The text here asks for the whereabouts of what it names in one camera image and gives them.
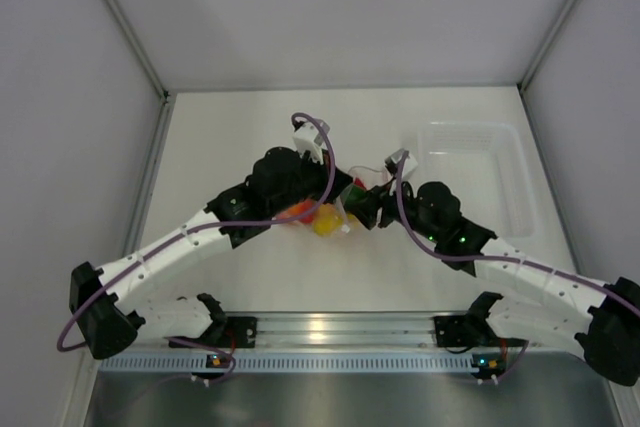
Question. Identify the orange yellow fake peach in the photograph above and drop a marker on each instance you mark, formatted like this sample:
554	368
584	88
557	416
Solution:
303	212

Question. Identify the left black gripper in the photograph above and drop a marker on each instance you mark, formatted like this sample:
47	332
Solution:
323	172

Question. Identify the aluminium mounting rail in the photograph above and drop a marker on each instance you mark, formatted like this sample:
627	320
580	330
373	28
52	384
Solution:
337	330

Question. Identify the green fake lime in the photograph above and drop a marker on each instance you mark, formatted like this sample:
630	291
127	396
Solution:
355	195

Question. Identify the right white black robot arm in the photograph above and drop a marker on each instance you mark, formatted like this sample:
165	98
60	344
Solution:
594	321

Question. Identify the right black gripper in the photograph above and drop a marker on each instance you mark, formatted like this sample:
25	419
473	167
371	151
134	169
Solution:
377	196

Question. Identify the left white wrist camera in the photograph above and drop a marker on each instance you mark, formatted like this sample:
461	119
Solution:
308	139

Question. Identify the clear zip top bag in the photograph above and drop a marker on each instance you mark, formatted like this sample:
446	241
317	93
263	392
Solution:
364	176

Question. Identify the yellow fake corn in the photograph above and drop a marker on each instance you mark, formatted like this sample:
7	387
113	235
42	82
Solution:
328	221

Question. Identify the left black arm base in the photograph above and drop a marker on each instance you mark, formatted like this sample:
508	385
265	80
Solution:
232	332

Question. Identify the white slotted cable duct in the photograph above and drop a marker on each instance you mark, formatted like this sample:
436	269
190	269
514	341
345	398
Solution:
270	362

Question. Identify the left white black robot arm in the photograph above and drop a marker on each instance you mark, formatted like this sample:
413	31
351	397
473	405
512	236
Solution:
111	304

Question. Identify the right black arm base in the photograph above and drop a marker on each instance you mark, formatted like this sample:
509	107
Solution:
462	331

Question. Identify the white plastic basket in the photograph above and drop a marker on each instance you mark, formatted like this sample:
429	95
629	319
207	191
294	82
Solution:
483	165

